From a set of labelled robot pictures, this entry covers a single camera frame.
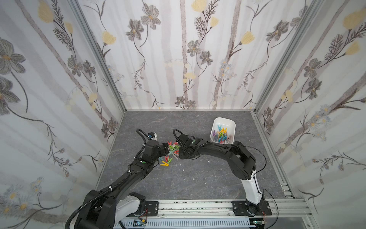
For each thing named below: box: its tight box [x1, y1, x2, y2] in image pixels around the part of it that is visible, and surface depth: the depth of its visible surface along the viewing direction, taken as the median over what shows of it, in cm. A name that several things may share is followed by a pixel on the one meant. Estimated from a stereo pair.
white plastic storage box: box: [210, 116, 236, 145], surface depth 107 cm
